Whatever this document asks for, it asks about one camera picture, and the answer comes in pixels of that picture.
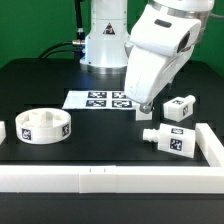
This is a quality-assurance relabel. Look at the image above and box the white round stool seat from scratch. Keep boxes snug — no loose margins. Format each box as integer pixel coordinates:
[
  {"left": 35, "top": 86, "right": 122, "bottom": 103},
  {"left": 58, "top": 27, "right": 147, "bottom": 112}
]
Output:
[{"left": 15, "top": 108, "right": 71, "bottom": 144}]

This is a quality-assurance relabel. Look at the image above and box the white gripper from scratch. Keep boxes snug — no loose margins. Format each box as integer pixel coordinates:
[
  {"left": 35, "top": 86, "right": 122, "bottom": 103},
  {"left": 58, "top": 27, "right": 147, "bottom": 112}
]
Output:
[{"left": 124, "top": 11, "right": 201, "bottom": 113}]

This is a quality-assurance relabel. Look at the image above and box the black cable bundle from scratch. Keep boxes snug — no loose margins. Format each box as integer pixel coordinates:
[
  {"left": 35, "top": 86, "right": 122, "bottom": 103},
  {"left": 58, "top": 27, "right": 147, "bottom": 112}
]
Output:
[{"left": 38, "top": 39, "right": 86, "bottom": 60}]

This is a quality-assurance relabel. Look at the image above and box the white fence wall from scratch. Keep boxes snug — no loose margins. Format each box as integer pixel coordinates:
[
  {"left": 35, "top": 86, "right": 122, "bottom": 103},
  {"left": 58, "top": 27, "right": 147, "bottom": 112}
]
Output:
[
  {"left": 0, "top": 165, "right": 224, "bottom": 194},
  {"left": 195, "top": 123, "right": 224, "bottom": 168}
]

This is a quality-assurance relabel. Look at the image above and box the white right fence wall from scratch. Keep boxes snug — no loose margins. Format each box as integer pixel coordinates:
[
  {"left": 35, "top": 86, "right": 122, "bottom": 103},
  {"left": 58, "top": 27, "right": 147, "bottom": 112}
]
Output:
[{"left": 195, "top": 123, "right": 224, "bottom": 168}]

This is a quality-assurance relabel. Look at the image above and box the white left fence block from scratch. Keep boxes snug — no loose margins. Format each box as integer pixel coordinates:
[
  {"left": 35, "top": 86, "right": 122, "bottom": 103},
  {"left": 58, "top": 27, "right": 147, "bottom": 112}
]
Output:
[{"left": 0, "top": 121, "right": 6, "bottom": 145}]

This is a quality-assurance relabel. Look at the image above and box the white paper with tags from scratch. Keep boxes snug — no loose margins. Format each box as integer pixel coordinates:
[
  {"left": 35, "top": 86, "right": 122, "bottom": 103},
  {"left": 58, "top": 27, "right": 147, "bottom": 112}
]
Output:
[{"left": 63, "top": 90, "right": 136, "bottom": 110}]

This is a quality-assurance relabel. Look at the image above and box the white front fence wall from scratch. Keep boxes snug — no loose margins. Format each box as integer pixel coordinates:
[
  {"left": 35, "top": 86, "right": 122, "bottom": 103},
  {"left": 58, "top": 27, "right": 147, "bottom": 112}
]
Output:
[{"left": 0, "top": 165, "right": 224, "bottom": 194}]

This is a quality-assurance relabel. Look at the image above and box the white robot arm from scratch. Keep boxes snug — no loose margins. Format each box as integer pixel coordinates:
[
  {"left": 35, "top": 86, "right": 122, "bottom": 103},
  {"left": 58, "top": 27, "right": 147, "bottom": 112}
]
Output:
[{"left": 80, "top": 0, "right": 215, "bottom": 113}]

